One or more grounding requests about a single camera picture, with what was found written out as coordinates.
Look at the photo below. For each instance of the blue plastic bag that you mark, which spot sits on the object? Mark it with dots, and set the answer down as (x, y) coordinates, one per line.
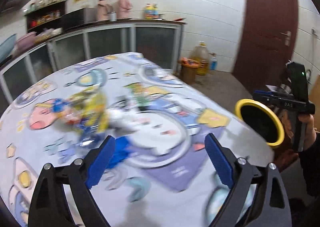
(121, 152)

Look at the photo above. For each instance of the beige thermos jug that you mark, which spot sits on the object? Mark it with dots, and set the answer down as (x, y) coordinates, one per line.
(103, 10)

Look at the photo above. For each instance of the cartoon printed tablecloth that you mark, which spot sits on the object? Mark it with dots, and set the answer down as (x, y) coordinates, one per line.
(166, 177)

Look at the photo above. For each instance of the range hood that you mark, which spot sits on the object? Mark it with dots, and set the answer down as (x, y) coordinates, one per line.
(13, 6)

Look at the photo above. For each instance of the pink thermos jug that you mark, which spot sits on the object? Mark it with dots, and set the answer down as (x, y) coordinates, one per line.
(124, 8)

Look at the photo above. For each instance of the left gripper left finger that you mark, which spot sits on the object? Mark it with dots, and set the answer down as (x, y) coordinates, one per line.
(97, 161)

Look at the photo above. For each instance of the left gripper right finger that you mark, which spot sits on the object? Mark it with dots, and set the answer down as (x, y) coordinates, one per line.
(222, 159)

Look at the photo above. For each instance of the yellow rimmed black trash bin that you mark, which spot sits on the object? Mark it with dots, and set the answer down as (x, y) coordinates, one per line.
(262, 120)

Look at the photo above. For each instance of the blue wash basin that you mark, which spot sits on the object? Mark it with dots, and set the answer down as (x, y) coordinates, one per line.
(7, 46)

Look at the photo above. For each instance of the black microwave oven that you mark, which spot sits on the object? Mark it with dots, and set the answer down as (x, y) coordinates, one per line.
(78, 17)

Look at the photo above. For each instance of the large cooking oil jug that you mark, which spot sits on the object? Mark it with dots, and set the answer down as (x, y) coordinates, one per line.
(201, 55)

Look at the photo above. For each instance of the pink wash basin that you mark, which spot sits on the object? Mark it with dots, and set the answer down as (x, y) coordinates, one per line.
(26, 41)

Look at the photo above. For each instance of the dark red door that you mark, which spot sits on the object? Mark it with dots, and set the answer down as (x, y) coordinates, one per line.
(267, 44)

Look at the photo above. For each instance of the person's right hand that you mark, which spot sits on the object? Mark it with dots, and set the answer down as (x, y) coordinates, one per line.
(308, 129)

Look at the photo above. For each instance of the black spice shelf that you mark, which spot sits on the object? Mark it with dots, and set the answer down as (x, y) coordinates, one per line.
(46, 17)

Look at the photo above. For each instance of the glass door kitchen cabinet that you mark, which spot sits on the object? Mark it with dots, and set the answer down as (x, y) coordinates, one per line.
(159, 41)

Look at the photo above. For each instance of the yellow blue snack wrapper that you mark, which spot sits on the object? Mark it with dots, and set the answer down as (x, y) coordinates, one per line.
(86, 112)

